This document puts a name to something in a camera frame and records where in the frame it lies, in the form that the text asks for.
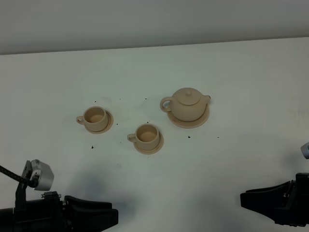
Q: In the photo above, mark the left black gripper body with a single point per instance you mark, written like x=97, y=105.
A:
x=49, y=214

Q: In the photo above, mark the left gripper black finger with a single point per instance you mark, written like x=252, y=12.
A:
x=91, y=220
x=72, y=201

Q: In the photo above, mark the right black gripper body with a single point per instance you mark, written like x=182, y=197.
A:
x=297, y=206

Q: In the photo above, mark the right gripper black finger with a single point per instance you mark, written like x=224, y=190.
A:
x=275, y=196
x=278, y=215

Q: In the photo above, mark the beige ceramic teapot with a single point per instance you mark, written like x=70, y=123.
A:
x=186, y=104

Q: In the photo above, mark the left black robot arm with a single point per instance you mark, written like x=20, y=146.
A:
x=6, y=220

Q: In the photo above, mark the beige teapot saucer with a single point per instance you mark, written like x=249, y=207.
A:
x=191, y=124

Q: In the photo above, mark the left beige teacup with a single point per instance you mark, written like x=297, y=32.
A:
x=95, y=119

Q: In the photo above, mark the beige teacup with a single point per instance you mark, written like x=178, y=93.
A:
x=95, y=119
x=146, y=137

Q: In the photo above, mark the left beige cup saucer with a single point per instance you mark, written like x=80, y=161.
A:
x=109, y=125

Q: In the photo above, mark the beige cup saucer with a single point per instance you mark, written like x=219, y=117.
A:
x=152, y=151
x=109, y=125

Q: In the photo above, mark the right beige teacup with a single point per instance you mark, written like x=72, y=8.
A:
x=146, y=137

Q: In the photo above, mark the right beige cup saucer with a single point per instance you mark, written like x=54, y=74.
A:
x=152, y=151

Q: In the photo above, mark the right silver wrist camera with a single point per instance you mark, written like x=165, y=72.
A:
x=305, y=150

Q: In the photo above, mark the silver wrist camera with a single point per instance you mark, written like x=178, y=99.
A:
x=305, y=150
x=38, y=175

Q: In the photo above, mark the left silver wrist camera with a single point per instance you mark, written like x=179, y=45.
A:
x=38, y=175

